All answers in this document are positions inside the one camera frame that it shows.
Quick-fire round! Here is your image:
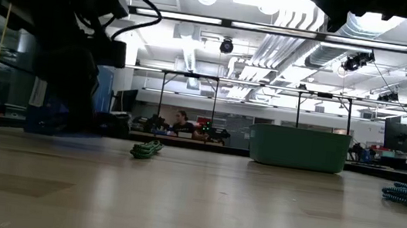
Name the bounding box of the cluttered black desk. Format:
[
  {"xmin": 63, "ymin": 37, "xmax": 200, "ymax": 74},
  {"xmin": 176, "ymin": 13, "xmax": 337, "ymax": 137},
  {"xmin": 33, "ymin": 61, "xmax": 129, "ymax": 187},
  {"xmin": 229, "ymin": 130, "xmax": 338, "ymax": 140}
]
[{"xmin": 347, "ymin": 141, "xmax": 407, "ymax": 173}]

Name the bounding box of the person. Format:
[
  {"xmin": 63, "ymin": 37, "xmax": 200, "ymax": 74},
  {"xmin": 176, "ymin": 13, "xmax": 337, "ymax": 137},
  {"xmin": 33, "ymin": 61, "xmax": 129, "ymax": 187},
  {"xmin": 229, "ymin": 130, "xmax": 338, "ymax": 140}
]
[{"xmin": 168, "ymin": 109, "xmax": 200, "ymax": 140}]

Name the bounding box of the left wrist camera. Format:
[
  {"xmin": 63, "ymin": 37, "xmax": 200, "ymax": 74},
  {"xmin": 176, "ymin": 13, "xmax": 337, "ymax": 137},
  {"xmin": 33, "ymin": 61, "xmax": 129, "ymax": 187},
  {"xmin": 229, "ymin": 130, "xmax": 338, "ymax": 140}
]
[{"xmin": 96, "ymin": 38, "xmax": 129, "ymax": 70}]

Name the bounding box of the black computer monitor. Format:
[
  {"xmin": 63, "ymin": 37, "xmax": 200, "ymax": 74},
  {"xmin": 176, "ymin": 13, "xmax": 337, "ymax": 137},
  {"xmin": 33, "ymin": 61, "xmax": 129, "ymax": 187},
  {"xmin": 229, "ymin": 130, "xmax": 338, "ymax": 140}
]
[
  {"xmin": 111, "ymin": 86, "xmax": 140, "ymax": 116},
  {"xmin": 381, "ymin": 119, "xmax": 407, "ymax": 154}
]

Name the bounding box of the black camera cable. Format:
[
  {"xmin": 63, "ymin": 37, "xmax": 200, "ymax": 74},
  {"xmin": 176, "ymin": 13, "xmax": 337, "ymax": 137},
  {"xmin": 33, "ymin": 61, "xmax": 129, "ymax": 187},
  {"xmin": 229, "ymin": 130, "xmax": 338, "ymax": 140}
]
[{"xmin": 108, "ymin": 0, "xmax": 165, "ymax": 47}]

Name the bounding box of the black ceiling camera rig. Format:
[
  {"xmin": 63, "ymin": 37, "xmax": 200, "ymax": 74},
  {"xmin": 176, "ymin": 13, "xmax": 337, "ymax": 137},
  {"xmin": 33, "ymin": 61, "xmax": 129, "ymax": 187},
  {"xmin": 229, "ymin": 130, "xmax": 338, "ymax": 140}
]
[
  {"xmin": 377, "ymin": 90, "xmax": 402, "ymax": 104},
  {"xmin": 340, "ymin": 48, "xmax": 378, "ymax": 76}
]

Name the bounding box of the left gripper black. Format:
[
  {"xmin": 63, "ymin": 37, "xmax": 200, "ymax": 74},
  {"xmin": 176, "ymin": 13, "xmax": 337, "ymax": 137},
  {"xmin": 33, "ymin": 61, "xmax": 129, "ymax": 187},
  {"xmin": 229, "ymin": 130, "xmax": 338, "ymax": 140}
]
[{"xmin": 25, "ymin": 5, "xmax": 108, "ymax": 136}]

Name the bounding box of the green USB-C cable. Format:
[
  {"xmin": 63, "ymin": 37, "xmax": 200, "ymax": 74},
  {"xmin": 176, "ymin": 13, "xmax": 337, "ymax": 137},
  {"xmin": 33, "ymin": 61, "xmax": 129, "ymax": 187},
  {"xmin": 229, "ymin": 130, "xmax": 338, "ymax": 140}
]
[{"xmin": 128, "ymin": 136, "xmax": 166, "ymax": 163}]

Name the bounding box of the black round camera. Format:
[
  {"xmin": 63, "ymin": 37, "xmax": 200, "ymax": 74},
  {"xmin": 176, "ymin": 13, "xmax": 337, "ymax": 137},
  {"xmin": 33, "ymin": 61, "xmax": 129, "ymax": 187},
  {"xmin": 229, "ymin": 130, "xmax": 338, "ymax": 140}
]
[{"xmin": 218, "ymin": 36, "xmax": 236, "ymax": 56}]

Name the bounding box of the teal plastic bin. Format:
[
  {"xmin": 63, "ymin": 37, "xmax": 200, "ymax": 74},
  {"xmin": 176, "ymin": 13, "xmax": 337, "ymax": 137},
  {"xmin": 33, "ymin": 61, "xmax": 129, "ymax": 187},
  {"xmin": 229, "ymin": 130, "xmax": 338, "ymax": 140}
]
[{"xmin": 244, "ymin": 121, "xmax": 354, "ymax": 177}]

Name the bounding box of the silver ventilation duct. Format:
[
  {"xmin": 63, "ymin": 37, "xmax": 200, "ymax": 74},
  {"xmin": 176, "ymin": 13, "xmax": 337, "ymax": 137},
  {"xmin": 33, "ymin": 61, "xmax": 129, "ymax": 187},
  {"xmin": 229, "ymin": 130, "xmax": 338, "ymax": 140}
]
[{"xmin": 304, "ymin": 5, "xmax": 407, "ymax": 80}]

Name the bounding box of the black metal gantry frame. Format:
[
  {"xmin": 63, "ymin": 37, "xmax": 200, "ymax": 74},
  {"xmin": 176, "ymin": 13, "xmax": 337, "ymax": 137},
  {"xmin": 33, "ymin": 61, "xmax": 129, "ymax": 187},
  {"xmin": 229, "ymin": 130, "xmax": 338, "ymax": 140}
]
[
  {"xmin": 293, "ymin": 88, "xmax": 355, "ymax": 136},
  {"xmin": 154, "ymin": 68, "xmax": 222, "ymax": 131}
]

